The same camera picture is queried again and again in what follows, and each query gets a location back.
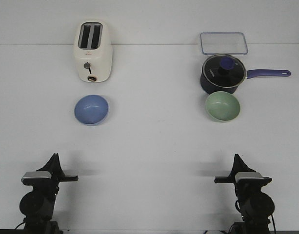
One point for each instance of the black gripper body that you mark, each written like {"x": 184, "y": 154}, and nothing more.
{"x": 244, "y": 186}
{"x": 52, "y": 185}

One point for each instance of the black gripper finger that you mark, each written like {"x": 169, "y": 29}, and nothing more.
{"x": 242, "y": 166}
{"x": 57, "y": 166}
{"x": 50, "y": 164}
{"x": 235, "y": 166}

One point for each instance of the green bowl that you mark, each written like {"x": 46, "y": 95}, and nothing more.
{"x": 222, "y": 106}

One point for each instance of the blue bowl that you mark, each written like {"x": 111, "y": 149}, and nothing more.
{"x": 91, "y": 110}

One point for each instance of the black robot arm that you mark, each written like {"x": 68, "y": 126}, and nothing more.
{"x": 38, "y": 204}
{"x": 256, "y": 207}

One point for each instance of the dark blue saucepan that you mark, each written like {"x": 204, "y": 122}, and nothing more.
{"x": 210, "y": 88}

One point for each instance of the glass pot lid blue knob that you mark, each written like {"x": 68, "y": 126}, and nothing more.
{"x": 224, "y": 70}

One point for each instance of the clear plastic container lid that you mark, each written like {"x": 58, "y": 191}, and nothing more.
{"x": 233, "y": 43}

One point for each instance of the white two-slot toaster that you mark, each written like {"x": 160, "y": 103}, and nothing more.
{"x": 93, "y": 51}

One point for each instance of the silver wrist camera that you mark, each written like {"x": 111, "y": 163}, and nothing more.
{"x": 31, "y": 177}
{"x": 242, "y": 176}

